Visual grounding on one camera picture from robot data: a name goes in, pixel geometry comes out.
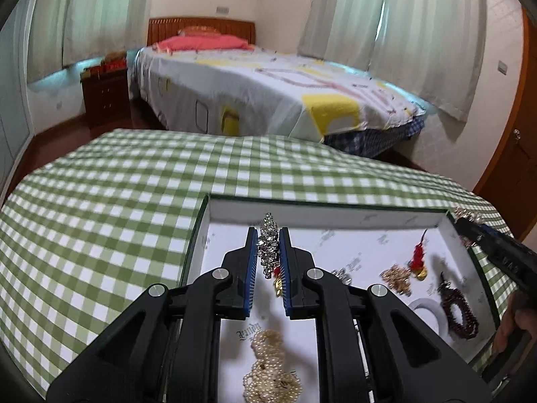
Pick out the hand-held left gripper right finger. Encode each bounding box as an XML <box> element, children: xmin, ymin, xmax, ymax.
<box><xmin>279</xmin><ymin>227</ymin><xmax>491</xmax><ymax>403</ymax></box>

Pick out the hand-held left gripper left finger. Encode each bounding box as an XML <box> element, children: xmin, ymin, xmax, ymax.
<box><xmin>46</xmin><ymin>227</ymin><xmax>257</xmax><ymax>403</ymax></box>

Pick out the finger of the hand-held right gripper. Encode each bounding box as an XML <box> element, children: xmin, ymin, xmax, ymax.
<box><xmin>455</xmin><ymin>217</ymin><xmax>537</xmax><ymax>291</ymax></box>

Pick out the silver rhinestone hair clip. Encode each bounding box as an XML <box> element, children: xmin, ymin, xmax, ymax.
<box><xmin>258</xmin><ymin>213</ymin><xmax>281</xmax><ymax>280</ymax></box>

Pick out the pearl necklace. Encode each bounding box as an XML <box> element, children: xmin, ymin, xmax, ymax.
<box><xmin>242</xmin><ymin>329</ymin><xmax>303</xmax><ymax>403</ymax></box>

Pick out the white bangle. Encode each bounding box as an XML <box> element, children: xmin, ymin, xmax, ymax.
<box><xmin>409</xmin><ymin>298</ymin><xmax>451</xmax><ymax>337</ymax></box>

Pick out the green jewelry box tray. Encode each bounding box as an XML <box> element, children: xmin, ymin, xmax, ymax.
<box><xmin>180</xmin><ymin>193</ymin><xmax>519</xmax><ymax>403</ymax></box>

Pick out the person's right hand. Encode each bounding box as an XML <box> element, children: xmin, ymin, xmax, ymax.
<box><xmin>493</xmin><ymin>292</ymin><xmax>537</xmax><ymax>354</ymax></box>

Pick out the wooden door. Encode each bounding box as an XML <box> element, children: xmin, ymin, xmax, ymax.
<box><xmin>472</xmin><ymin>8</ymin><xmax>537</xmax><ymax>240</ymax></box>

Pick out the green checkered tablecloth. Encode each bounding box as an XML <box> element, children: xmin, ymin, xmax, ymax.
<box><xmin>0</xmin><ymin>128</ymin><xmax>518</xmax><ymax>403</ymax></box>

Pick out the bed with printed sheet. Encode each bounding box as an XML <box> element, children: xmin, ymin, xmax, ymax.
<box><xmin>129</xmin><ymin>44</ymin><xmax>429</xmax><ymax>156</ymax></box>

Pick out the pale green curtain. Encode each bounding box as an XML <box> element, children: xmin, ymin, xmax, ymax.
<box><xmin>298</xmin><ymin>0</ymin><xmax>387</xmax><ymax>70</ymax></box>
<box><xmin>369</xmin><ymin>0</ymin><xmax>498</xmax><ymax>123</ymax></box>
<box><xmin>25</xmin><ymin>0</ymin><xmax>157</xmax><ymax>81</ymax></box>

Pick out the wooden nightstand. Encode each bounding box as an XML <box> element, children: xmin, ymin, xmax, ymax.
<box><xmin>81</xmin><ymin>67</ymin><xmax>131</xmax><ymax>129</ymax></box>

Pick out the pink pillow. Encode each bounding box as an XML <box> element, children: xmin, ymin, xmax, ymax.
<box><xmin>153</xmin><ymin>34</ymin><xmax>249</xmax><ymax>53</ymax></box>

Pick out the red patterned pillow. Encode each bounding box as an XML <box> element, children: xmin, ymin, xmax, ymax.
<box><xmin>178</xmin><ymin>26</ymin><xmax>221</xmax><ymax>38</ymax></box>

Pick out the wooden headboard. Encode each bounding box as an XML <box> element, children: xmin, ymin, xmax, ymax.
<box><xmin>147</xmin><ymin>17</ymin><xmax>257</xmax><ymax>48</ymax></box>

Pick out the white wardrobe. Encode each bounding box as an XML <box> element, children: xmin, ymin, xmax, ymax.
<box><xmin>0</xmin><ymin>21</ymin><xmax>33</xmax><ymax>196</ymax></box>

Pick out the dark red bead bracelet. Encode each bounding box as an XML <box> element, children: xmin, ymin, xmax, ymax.
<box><xmin>436</xmin><ymin>272</ymin><xmax>480</xmax><ymax>339</ymax></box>

